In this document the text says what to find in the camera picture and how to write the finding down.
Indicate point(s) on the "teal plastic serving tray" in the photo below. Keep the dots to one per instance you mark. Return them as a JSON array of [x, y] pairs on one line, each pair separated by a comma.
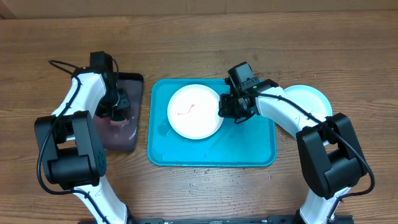
[[249, 144]]

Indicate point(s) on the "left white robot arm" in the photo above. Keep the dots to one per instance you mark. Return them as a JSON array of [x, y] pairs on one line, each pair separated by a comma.
[[71, 157]]

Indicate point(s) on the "green and pink sponge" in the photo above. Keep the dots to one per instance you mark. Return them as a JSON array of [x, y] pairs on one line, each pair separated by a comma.
[[119, 122]]

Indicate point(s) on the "light blue plate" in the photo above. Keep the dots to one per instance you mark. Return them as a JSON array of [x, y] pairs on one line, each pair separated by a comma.
[[310, 99]]

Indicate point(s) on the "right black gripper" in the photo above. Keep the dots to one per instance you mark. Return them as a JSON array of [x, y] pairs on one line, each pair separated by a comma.
[[227, 112]]

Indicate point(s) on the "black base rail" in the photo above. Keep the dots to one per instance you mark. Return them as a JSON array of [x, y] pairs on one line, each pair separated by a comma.
[[214, 221]]

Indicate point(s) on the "black tray with water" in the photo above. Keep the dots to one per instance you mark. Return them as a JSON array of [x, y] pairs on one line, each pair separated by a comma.
[[118, 136]]

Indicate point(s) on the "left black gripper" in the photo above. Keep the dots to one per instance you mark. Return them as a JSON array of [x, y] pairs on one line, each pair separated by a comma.
[[102, 112]]

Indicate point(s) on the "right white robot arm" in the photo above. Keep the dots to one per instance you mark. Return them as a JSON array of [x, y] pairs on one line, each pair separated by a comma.
[[331, 157]]

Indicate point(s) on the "white plate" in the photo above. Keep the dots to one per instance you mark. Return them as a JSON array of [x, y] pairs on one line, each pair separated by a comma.
[[193, 112]]

